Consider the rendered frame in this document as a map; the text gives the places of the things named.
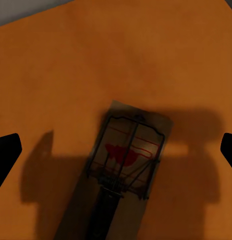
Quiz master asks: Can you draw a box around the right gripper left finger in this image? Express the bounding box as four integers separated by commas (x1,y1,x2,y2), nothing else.
0,133,22,187

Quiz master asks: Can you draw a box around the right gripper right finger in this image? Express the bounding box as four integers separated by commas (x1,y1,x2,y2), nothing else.
220,133,232,167

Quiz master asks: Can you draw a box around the mousetrap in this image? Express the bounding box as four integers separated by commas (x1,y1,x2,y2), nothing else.
53,100,174,240

